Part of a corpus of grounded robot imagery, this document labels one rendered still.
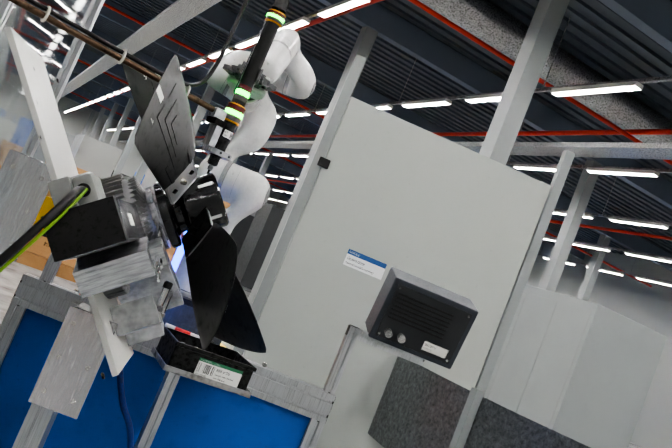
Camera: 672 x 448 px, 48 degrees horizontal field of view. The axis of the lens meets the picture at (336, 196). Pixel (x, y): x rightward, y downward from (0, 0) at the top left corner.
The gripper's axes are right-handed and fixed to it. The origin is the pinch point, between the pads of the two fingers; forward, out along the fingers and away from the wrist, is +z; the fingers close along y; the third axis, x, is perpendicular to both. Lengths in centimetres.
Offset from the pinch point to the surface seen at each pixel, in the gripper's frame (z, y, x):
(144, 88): 4.7, 19.7, -14.0
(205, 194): 15.1, -2.1, -30.9
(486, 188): -178, -120, 34
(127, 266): 39, 4, -49
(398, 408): -160, -113, -78
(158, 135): 33.0, 9.4, -25.1
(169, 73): 33.5, 12.1, -13.7
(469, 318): -29, -81, -32
